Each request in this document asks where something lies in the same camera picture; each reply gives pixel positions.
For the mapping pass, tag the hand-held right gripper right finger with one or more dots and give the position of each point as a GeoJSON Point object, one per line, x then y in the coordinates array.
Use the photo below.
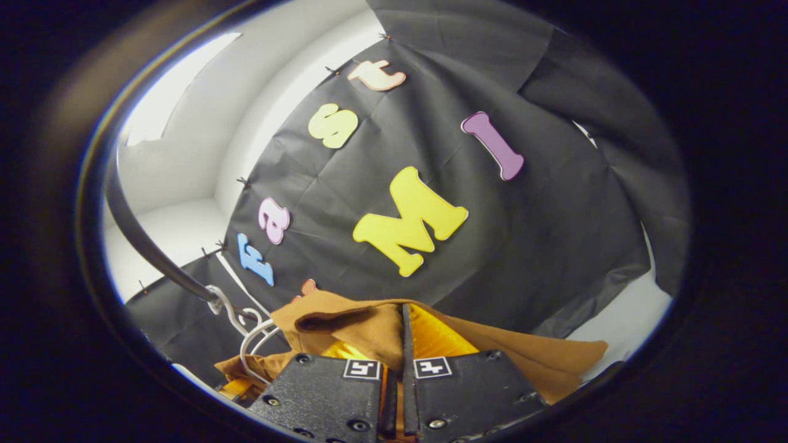
{"type": "Point", "coordinates": [408, 344]}

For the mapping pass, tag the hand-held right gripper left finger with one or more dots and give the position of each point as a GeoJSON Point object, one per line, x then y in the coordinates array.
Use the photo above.
{"type": "Point", "coordinates": [320, 394]}

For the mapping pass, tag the white clothes hanger with taped hook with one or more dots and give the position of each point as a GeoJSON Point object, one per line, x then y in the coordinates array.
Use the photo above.
{"type": "Point", "coordinates": [246, 351]}

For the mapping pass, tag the brown shirt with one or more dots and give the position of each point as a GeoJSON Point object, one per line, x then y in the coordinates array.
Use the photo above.
{"type": "Point", "coordinates": [523, 360]}

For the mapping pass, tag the black clothes rack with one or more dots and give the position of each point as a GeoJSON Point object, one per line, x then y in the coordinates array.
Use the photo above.
{"type": "Point", "coordinates": [144, 243]}

